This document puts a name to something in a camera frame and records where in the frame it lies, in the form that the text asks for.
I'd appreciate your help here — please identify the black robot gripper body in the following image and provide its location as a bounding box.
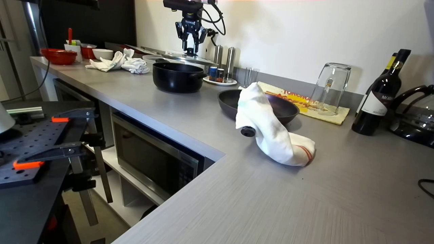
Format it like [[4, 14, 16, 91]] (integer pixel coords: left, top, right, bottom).
[[181, 9, 202, 36]]

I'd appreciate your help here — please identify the glass pot lid black knob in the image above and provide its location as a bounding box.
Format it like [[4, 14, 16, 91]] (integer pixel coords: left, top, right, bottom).
[[159, 51, 217, 65]]

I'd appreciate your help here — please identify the black cooking pot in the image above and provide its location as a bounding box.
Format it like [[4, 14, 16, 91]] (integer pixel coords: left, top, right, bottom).
[[152, 63, 205, 94]]

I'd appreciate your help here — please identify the steel salt shaker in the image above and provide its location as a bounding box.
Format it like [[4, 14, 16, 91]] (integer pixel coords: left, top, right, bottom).
[[213, 45, 223, 67]]

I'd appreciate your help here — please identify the steel pepper shaker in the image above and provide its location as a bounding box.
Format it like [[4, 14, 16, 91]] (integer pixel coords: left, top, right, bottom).
[[225, 48, 236, 79]]

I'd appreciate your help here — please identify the white plate with cups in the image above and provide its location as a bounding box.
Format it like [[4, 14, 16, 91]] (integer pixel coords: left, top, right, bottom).
[[204, 67, 238, 87]]

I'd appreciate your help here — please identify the crumpled white cloth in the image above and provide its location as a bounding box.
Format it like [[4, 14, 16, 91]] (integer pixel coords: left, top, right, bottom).
[[87, 48, 151, 75]]

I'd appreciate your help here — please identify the white bowl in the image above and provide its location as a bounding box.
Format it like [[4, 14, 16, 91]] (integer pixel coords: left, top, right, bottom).
[[92, 49, 113, 60]]

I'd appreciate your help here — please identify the white towel with red stripes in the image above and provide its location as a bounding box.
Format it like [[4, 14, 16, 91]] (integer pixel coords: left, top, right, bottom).
[[236, 83, 316, 167]]

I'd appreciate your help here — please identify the white cup with utensils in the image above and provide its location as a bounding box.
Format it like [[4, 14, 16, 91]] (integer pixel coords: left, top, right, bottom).
[[64, 28, 83, 63]]

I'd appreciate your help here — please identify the black frying pan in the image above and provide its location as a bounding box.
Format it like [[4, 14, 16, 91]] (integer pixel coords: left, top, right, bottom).
[[219, 90, 299, 125]]

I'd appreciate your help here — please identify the large red bowl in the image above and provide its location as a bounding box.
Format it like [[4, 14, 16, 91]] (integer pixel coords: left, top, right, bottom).
[[41, 49, 76, 65]]

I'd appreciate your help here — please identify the built-in microwave oven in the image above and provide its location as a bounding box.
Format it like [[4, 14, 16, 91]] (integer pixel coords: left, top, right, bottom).
[[113, 113, 212, 198]]

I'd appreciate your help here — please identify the yellow cutting board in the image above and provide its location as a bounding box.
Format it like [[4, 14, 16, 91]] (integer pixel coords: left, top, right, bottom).
[[259, 82, 350, 125]]

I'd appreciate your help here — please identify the black perforated mounting table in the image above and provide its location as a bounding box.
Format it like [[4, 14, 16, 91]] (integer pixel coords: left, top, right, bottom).
[[0, 120, 68, 189]]

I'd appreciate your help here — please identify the dark wine bottle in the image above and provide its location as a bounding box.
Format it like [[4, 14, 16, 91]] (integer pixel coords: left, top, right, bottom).
[[351, 49, 411, 136]]

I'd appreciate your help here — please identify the black clamp orange handle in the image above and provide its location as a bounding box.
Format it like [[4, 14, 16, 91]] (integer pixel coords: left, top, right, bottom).
[[12, 143, 95, 171]]

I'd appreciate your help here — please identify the black cable at right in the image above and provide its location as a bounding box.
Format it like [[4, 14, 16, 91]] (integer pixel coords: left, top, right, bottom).
[[417, 178, 434, 200]]

